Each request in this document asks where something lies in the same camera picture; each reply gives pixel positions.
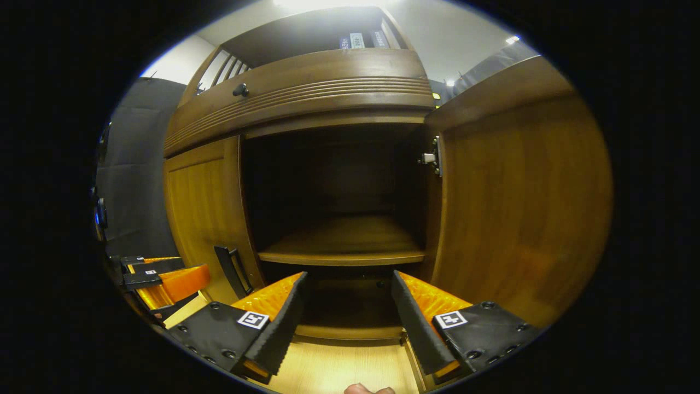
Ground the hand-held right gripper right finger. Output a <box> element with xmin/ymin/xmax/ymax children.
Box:
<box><xmin>391</xmin><ymin>270</ymin><xmax>545</xmax><ymax>384</ymax></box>

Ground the large ceiling light panel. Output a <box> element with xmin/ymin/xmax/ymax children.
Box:
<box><xmin>273</xmin><ymin>0</ymin><xmax>383</xmax><ymax>9</ymax></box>

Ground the wooden cabinet drawer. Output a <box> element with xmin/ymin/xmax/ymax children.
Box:
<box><xmin>164</xmin><ymin>48</ymin><xmax>435</xmax><ymax>159</ymax></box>

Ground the metal door hinge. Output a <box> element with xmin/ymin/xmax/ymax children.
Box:
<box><xmin>420</xmin><ymin>136</ymin><xmax>444</xmax><ymax>177</ymax></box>

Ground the black door handle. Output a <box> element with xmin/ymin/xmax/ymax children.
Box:
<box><xmin>214</xmin><ymin>245</ymin><xmax>254</xmax><ymax>299</ymax></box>

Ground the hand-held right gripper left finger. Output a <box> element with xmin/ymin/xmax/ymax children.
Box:
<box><xmin>167</xmin><ymin>272</ymin><xmax>310</xmax><ymax>384</ymax></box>

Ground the wooden shoe cabinet door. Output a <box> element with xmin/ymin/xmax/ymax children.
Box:
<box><xmin>425</xmin><ymin>55</ymin><xmax>613</xmax><ymax>329</ymax></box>
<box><xmin>164</xmin><ymin>136</ymin><xmax>266</xmax><ymax>304</ymax></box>

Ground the wooden cabinet shelf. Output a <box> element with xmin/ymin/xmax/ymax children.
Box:
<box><xmin>257</xmin><ymin>215</ymin><xmax>426</xmax><ymax>267</ymax></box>

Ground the wooden double-door shoe cabinet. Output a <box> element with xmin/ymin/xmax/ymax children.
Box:
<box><xmin>163</xmin><ymin>5</ymin><xmax>613</xmax><ymax>343</ymax></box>

